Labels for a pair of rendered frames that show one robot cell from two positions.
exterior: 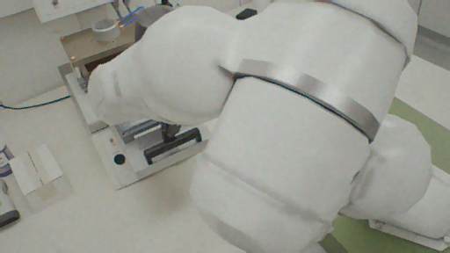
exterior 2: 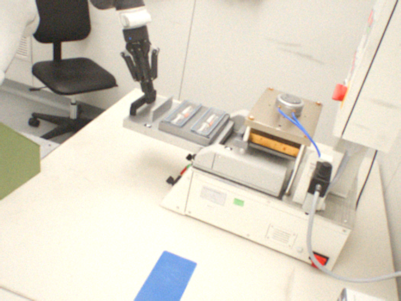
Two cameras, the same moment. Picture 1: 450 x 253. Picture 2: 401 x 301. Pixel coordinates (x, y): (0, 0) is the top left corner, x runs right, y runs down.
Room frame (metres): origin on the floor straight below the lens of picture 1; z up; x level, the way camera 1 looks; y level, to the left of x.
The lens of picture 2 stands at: (1.63, -0.63, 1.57)
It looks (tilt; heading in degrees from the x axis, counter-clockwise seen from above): 31 degrees down; 130
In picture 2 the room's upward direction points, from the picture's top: 12 degrees clockwise
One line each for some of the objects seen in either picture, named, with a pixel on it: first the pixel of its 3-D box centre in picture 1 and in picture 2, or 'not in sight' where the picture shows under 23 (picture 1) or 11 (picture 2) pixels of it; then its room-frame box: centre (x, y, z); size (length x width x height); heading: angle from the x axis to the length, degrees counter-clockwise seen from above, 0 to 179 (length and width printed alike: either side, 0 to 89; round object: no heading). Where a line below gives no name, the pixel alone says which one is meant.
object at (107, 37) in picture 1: (113, 36); (293, 125); (1.15, 0.32, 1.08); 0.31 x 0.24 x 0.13; 115
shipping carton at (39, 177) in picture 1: (40, 177); not in sight; (0.85, 0.59, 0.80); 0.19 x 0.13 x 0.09; 29
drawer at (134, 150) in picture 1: (154, 121); (181, 120); (0.83, 0.20, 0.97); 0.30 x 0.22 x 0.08; 25
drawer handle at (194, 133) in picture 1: (173, 145); (143, 101); (0.71, 0.14, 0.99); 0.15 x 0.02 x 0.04; 115
